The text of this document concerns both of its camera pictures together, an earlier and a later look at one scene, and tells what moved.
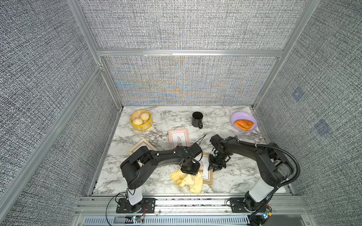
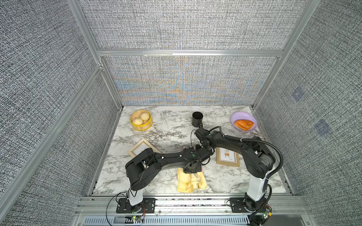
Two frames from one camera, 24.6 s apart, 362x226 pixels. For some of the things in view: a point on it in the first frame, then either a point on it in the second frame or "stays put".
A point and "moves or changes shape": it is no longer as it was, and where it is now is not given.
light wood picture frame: (143, 142) stays put
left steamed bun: (137, 121) stays put
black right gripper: (211, 165) -> (197, 148)
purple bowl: (244, 116) stays put
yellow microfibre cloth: (193, 181) moves or changes shape
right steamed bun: (144, 116) stays put
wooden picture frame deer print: (208, 175) moves or changes shape
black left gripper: (197, 166) stays put
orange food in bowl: (243, 124) stays put
